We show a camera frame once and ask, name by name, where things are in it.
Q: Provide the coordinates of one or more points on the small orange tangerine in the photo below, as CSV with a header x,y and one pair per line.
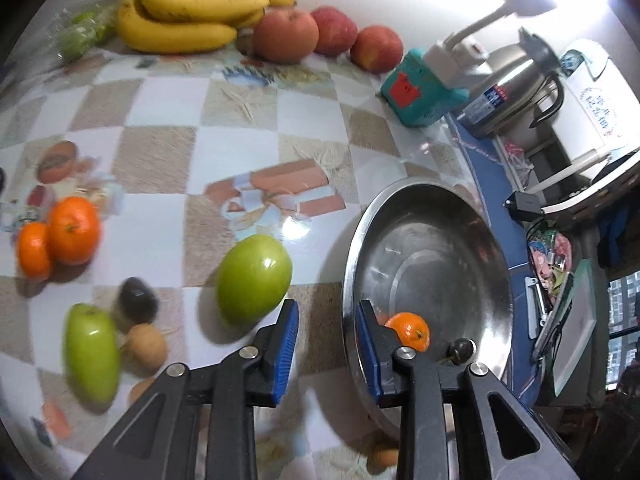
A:
x,y
34,257

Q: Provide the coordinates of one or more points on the round green fruit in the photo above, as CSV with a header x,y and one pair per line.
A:
x,y
254,280

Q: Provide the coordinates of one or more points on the stainless steel thermos jug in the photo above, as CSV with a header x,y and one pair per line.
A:
x,y
505,85

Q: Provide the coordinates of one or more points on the large orange tangerine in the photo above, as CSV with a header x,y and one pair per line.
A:
x,y
74,230

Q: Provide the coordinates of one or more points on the large red apple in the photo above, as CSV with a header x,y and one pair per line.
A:
x,y
285,35

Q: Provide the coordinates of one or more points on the glass tray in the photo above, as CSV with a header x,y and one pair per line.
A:
x,y
575,330

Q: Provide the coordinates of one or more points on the green grapes in plastic bag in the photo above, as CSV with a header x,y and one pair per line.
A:
x,y
82,35

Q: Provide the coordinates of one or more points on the brown longan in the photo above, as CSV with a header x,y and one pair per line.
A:
x,y
145,349
141,391

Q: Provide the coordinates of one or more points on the dark round fruit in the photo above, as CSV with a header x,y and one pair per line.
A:
x,y
137,300

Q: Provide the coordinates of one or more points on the black power adapter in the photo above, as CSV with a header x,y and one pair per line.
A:
x,y
522,203

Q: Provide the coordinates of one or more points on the stainless steel bowl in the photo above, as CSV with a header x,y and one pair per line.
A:
x,y
435,260

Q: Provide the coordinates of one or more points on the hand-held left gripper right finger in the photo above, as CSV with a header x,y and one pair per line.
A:
x,y
367,355

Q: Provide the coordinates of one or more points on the blue cloth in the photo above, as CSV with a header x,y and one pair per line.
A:
x,y
612,235

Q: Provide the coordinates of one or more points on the checkered printed tablecloth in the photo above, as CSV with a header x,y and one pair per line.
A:
x,y
160,110

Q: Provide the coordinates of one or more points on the teal box with red label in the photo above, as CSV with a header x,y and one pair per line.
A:
x,y
417,95

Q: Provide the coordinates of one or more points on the yellow banana bunch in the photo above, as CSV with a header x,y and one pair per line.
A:
x,y
175,35

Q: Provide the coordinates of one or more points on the elongated green fruit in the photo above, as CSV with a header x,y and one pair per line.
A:
x,y
92,355

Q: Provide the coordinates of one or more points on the white kitchen appliance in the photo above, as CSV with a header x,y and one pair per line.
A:
x,y
595,105

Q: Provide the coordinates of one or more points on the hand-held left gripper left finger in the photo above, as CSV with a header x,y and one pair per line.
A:
x,y
286,350

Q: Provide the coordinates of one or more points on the dark fruit with stem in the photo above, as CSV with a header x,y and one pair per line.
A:
x,y
462,350

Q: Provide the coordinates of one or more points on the white clip lamp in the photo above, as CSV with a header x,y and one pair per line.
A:
x,y
442,65

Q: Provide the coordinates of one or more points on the pile of colourful packets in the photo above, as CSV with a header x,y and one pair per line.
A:
x,y
547,260

